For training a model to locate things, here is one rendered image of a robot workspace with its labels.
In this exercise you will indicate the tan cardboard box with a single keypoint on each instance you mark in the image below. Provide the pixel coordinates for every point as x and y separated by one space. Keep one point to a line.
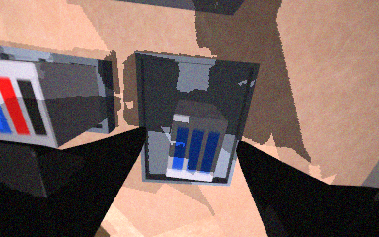
101 233

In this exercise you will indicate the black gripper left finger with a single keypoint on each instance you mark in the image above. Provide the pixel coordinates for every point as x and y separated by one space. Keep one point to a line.
75 187

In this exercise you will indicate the dark grey tray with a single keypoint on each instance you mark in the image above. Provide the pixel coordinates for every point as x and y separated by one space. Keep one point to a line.
164 79

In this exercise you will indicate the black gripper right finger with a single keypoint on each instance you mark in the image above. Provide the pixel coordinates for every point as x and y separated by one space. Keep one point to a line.
292 203

